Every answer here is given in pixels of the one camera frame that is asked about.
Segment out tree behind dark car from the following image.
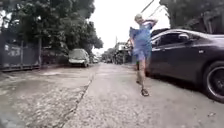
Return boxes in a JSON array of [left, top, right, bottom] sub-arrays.
[[159, 0, 224, 34]]

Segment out person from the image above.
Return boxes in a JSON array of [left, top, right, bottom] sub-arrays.
[[127, 13, 159, 98]]

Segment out dark car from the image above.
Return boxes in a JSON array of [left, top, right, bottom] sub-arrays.
[[143, 28, 224, 104]]

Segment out grey concrete road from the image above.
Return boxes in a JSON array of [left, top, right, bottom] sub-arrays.
[[0, 62, 224, 128]]

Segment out covered silver van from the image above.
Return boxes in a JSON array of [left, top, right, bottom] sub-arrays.
[[67, 48, 91, 68]]

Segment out grey metal fence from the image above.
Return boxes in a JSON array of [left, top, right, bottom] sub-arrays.
[[0, 37, 43, 72]]

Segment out row of trees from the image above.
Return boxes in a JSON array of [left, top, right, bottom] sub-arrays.
[[0, 0, 105, 65]]

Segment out overhead wires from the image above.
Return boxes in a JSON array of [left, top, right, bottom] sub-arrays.
[[139, 0, 167, 19]]

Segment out distant buildings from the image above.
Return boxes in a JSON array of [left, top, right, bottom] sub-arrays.
[[111, 41, 133, 65]]

